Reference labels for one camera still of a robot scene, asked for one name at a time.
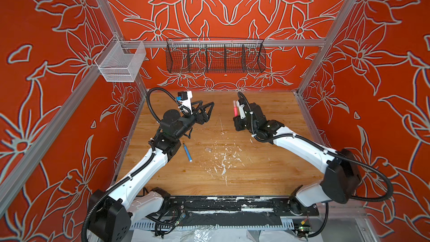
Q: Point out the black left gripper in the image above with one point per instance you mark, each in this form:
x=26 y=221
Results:
x=199 y=120

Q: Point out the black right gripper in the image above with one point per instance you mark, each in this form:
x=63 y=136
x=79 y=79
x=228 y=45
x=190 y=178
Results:
x=237 y=123

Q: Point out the blue pen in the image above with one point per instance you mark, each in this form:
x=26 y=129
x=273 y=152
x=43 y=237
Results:
x=187 y=153

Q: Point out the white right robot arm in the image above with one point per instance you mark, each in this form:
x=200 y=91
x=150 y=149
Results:
x=341 y=175

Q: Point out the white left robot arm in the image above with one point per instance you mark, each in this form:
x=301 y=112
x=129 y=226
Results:
x=111 y=213

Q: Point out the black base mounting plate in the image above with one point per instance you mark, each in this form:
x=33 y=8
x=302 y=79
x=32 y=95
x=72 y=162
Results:
x=277 y=205

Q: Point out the clear plastic bin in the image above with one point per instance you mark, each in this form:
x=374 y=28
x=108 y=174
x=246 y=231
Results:
x=121 y=61

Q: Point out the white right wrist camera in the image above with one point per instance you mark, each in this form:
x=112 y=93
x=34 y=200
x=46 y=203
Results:
x=240 y=110

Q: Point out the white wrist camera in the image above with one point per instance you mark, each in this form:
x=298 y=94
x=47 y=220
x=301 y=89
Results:
x=184 y=102
x=240 y=110

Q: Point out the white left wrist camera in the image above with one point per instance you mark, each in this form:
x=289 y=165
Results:
x=184 y=102

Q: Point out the black wire basket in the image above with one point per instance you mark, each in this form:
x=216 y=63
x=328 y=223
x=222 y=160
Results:
x=215 y=55

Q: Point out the aluminium frame rails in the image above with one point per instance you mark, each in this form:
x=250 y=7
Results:
x=22 y=171

